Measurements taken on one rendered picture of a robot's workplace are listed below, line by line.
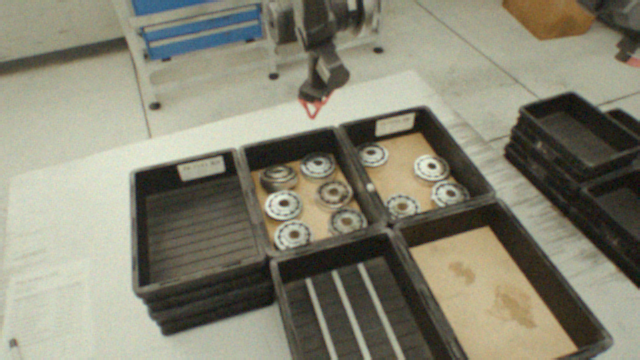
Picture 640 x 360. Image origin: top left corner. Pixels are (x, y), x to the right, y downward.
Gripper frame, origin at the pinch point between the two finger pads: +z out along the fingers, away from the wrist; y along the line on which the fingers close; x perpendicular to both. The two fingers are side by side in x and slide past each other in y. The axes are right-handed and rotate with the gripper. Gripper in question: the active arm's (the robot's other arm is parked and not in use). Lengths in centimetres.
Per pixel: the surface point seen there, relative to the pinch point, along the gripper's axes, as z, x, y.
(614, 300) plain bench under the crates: 28, -88, 1
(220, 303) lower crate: 25, 0, -49
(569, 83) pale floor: 105, -87, 215
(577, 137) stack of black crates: 53, -81, 93
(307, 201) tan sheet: 22.4, -4.7, -12.8
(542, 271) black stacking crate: 10, -64, -13
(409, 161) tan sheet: 21.2, -25.2, 14.8
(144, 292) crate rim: 13, 12, -58
